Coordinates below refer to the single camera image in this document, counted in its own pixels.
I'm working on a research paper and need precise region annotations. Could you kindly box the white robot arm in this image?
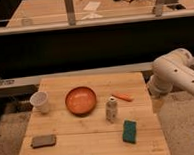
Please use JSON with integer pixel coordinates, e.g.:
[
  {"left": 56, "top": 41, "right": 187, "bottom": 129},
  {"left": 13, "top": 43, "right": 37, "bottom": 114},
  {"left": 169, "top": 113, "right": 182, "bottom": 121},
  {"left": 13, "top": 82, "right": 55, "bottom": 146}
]
[{"left": 147, "top": 48, "right": 194, "bottom": 98}]

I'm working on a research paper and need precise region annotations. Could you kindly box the orange bowl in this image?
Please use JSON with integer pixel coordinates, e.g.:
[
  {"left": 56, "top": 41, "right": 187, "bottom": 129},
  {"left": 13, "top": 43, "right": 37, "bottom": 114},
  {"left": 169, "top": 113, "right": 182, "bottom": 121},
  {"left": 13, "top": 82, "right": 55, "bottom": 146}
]
[{"left": 65, "top": 86, "right": 97, "bottom": 115}]

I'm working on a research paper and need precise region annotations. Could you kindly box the orange marker pen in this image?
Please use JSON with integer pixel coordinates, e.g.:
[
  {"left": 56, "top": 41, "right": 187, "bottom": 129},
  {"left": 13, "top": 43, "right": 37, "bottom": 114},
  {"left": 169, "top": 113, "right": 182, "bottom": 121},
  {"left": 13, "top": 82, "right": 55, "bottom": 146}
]
[{"left": 112, "top": 93, "right": 133, "bottom": 102}]

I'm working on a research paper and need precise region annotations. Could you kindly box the green sponge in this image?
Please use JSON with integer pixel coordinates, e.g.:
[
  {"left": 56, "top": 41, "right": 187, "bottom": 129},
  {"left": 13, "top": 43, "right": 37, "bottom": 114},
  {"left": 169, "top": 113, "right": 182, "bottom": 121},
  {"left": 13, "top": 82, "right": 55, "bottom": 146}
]
[{"left": 122, "top": 120, "right": 137, "bottom": 144}]

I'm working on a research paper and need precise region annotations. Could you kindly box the white paper cup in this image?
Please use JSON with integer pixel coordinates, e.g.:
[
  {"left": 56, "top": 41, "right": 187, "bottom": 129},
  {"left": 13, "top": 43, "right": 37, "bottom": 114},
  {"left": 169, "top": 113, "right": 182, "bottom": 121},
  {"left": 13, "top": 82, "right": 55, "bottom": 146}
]
[{"left": 30, "top": 91, "right": 50, "bottom": 114}]

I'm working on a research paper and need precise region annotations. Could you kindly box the white paper sheet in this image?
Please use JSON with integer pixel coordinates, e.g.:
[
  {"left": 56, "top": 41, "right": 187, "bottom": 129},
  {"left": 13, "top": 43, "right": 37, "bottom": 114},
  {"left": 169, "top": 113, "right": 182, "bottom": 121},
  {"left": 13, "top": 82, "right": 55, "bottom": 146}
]
[{"left": 84, "top": 1, "right": 100, "bottom": 12}]

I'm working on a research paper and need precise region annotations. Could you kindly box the grey rectangular block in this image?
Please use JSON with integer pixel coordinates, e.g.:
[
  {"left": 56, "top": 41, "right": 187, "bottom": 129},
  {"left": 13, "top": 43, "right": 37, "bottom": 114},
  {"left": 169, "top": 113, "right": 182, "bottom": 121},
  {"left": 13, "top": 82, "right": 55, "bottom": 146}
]
[{"left": 31, "top": 134, "right": 57, "bottom": 149}]

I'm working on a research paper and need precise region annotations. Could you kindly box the grey metal post left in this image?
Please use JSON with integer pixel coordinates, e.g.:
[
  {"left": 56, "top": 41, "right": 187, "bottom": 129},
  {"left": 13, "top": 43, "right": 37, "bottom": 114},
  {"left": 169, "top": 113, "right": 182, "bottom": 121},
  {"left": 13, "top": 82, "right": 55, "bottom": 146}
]
[{"left": 64, "top": 0, "right": 76, "bottom": 26}]

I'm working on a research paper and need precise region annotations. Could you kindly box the grey metal post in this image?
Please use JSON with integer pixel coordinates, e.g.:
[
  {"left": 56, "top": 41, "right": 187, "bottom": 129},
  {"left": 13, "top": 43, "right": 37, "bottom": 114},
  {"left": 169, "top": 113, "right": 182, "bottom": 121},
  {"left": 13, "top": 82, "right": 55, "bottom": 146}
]
[
  {"left": 64, "top": 0, "right": 76, "bottom": 26},
  {"left": 151, "top": 0, "right": 177, "bottom": 18}
]

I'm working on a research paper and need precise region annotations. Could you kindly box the grey metal post right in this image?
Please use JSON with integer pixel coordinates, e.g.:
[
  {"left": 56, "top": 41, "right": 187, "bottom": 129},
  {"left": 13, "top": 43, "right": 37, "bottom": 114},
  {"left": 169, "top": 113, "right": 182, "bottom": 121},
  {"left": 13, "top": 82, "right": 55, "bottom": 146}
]
[{"left": 151, "top": 0, "right": 177, "bottom": 18}]

